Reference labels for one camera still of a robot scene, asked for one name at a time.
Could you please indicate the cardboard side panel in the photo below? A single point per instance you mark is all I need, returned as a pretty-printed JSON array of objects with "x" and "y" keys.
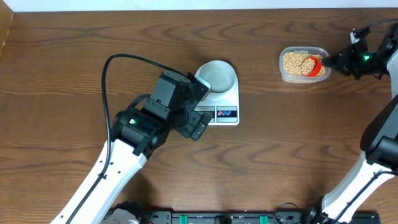
[{"x": 6, "y": 18}]

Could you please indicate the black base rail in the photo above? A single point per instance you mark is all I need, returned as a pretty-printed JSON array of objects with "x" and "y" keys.
[{"x": 234, "y": 218}]

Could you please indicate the clear plastic container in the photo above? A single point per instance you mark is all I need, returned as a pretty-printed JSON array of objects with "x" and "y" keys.
[{"x": 298, "y": 79}]

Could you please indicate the soybeans in container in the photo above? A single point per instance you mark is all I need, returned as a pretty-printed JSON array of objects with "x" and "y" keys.
[{"x": 292, "y": 62}]

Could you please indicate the white kitchen scale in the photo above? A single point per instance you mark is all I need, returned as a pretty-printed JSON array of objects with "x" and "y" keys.
[{"x": 222, "y": 108}]

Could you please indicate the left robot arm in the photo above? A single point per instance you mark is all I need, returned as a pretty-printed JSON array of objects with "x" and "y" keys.
[{"x": 137, "y": 131}]

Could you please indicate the grey bowl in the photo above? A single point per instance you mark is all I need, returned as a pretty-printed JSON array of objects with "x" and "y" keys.
[{"x": 220, "y": 75}]

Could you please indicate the red measuring scoop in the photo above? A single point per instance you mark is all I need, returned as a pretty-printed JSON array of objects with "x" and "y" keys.
[{"x": 311, "y": 67}]

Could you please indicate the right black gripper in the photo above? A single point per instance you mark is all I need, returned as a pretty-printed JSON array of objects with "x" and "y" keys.
[{"x": 345, "y": 62}]

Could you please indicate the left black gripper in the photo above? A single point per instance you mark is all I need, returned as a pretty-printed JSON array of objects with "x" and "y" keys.
[{"x": 194, "y": 124}]

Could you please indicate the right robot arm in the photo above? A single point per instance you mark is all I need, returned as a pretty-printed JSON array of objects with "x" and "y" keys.
[{"x": 377, "y": 162}]

